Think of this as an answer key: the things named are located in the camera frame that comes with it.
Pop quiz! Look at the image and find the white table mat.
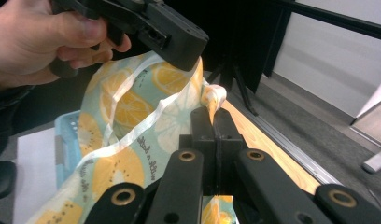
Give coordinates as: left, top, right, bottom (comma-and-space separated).
11, 127, 62, 224

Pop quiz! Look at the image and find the black curtain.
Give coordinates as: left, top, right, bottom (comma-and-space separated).
110, 0, 293, 94

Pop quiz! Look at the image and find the black metal stand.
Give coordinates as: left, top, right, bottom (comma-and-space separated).
208, 54, 260, 117

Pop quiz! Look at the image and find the light blue plastic basket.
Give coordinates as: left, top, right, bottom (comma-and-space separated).
53, 110, 84, 189

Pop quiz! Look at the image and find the white-framed desk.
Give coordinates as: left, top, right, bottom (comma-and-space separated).
360, 147, 381, 175

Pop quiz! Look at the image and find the orange fruit print bag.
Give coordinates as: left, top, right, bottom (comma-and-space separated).
24, 50, 240, 224

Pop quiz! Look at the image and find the black frame beam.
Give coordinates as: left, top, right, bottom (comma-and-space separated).
266, 0, 381, 43

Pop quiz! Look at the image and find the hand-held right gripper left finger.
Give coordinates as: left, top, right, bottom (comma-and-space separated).
178, 106, 219, 196

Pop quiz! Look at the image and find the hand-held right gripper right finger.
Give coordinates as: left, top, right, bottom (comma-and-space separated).
214, 107, 249, 195

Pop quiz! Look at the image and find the white cabinet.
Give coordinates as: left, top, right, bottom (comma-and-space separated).
349, 74, 381, 149

